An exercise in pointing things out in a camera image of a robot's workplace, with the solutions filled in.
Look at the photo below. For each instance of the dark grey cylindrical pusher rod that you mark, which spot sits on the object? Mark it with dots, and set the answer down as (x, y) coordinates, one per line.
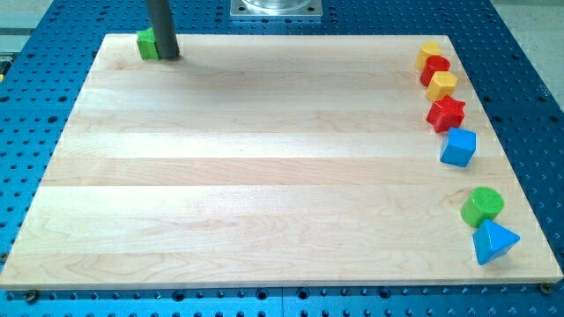
(162, 23)

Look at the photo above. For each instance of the green star block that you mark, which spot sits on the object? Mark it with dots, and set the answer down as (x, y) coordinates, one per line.
(146, 45)

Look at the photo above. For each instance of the red star block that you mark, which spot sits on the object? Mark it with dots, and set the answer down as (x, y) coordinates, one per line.
(445, 114)

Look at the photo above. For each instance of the blue perforated metal table plate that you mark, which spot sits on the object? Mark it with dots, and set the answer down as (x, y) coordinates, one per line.
(515, 62)

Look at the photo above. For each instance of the light wooden board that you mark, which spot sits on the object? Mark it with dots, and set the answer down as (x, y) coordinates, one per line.
(264, 161)

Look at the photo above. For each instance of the yellow half-round block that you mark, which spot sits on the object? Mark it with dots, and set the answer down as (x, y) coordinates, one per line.
(426, 50)

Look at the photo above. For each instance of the red cylinder block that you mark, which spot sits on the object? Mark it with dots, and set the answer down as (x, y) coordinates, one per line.
(432, 64)

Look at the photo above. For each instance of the yellow hexagon block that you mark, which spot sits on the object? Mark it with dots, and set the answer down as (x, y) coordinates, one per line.
(442, 83)

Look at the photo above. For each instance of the blue cube block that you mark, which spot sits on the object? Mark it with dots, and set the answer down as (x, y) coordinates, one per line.
(458, 147)

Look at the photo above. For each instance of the green cylinder block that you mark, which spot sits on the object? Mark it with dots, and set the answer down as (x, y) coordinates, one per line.
(482, 203)

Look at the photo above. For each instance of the blue triangle block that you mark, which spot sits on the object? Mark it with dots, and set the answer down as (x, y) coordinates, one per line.
(492, 241)

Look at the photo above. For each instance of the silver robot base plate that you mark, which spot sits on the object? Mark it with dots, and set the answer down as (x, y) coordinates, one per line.
(276, 8)

